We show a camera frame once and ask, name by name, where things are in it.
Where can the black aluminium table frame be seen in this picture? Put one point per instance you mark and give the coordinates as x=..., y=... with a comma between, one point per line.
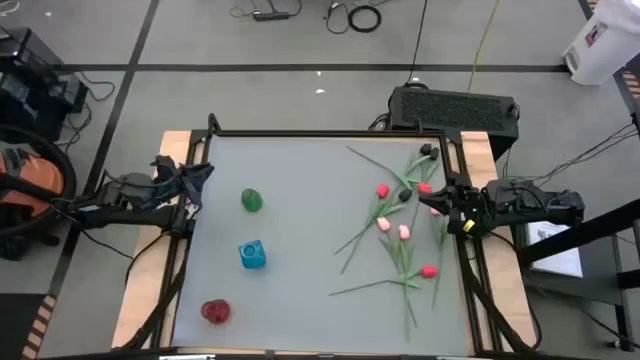
x=295, y=133

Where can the white paper booklet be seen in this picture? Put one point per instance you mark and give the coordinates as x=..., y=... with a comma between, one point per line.
x=555, y=250

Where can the black equipment case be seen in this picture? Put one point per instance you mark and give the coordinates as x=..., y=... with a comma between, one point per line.
x=30, y=90

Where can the red artificial tulip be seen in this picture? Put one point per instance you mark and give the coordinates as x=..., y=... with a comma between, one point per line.
x=429, y=272
x=425, y=188
x=383, y=191

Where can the red glass vase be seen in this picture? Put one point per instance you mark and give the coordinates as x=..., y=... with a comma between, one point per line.
x=216, y=311

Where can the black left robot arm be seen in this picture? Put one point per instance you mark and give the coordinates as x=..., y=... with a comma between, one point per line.
x=125, y=215

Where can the black power strip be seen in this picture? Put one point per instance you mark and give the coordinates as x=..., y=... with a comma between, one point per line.
x=270, y=16

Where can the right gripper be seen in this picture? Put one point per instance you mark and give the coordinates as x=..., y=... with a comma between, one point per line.
x=467, y=202

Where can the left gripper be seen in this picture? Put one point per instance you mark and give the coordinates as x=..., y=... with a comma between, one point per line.
x=180, y=185

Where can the blue glass vase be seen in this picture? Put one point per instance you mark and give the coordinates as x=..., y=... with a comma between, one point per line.
x=252, y=255

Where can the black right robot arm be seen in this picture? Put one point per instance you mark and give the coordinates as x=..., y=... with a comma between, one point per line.
x=530, y=202

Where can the orange vacuum cleaner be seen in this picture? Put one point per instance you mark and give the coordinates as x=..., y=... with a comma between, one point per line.
x=42, y=182

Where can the black metal stand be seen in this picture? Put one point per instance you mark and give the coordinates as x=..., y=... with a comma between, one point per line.
x=600, y=223

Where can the white bin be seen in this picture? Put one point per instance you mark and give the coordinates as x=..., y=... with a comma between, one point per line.
x=600, y=50

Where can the grey table mat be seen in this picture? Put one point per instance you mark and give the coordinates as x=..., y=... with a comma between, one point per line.
x=350, y=325

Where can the green glass vase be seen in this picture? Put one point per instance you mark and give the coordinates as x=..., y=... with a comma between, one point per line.
x=252, y=200

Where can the black artificial tulip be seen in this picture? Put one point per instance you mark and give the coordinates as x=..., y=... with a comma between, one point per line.
x=405, y=194
x=434, y=153
x=425, y=148

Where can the black perforated computer case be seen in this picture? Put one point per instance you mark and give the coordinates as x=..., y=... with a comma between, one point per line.
x=450, y=110

